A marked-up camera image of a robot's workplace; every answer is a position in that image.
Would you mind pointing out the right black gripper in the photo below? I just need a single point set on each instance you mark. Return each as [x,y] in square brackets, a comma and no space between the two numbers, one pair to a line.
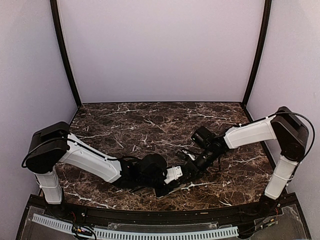
[192,168]

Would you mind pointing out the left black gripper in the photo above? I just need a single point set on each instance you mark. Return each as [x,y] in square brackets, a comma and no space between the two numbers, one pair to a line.
[172,185]

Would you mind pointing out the grey remote control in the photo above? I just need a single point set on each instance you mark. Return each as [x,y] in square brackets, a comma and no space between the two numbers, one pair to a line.
[178,188]

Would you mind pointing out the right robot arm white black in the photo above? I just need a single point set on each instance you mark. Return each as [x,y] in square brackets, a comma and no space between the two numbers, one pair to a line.
[283,126]

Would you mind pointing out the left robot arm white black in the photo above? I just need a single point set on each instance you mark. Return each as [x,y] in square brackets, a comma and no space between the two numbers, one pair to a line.
[56,144]

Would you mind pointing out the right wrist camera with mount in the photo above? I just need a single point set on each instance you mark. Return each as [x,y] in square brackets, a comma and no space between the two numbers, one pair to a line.
[186,154]

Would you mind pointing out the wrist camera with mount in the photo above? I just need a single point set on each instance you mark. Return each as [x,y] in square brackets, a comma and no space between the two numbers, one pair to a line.
[173,173]
[186,154]

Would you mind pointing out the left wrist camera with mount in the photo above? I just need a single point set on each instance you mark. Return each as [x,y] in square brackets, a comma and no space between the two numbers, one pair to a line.
[173,173]

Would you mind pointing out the black front rail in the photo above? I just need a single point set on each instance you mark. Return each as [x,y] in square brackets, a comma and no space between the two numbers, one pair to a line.
[240,215]

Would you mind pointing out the white slotted cable duct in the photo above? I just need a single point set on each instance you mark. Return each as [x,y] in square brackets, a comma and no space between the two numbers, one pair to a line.
[100,233]

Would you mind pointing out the right black frame post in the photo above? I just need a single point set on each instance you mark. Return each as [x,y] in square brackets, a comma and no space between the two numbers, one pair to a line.
[258,53]

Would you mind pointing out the black frame post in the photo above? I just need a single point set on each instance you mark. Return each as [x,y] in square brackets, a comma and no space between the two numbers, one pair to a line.
[258,53]
[63,52]

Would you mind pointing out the left black frame post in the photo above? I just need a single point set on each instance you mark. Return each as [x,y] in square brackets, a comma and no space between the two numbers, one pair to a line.
[63,52]

